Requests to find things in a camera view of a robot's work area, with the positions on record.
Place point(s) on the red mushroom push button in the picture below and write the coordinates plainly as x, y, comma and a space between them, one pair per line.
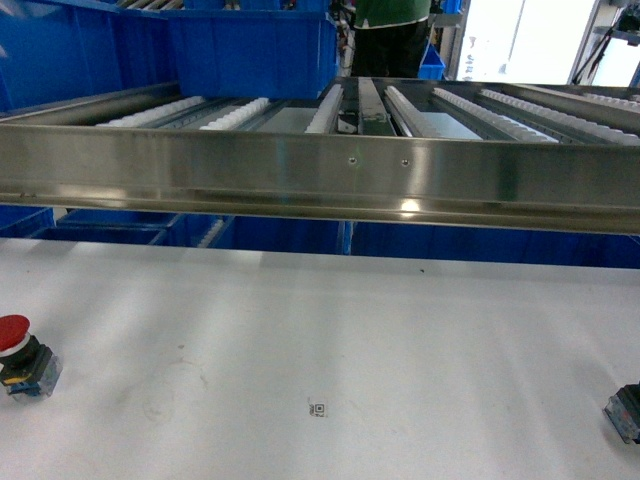
29, 369

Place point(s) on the green mushroom push button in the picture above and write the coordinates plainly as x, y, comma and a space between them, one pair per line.
622, 409

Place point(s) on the steel roller shelf rack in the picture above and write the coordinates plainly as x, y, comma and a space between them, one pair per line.
560, 158

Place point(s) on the small QR code sticker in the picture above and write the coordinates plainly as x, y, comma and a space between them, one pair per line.
318, 406

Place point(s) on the large blue bin upper centre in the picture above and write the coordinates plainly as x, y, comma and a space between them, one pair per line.
272, 54

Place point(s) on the large blue bin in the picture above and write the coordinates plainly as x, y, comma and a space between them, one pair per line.
272, 54
59, 50

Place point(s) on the small blue bin background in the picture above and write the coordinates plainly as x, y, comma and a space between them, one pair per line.
432, 66

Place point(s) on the person in green shirt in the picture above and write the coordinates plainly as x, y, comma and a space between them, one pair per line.
391, 38

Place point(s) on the large blue bin upper left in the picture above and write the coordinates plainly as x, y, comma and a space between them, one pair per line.
59, 50

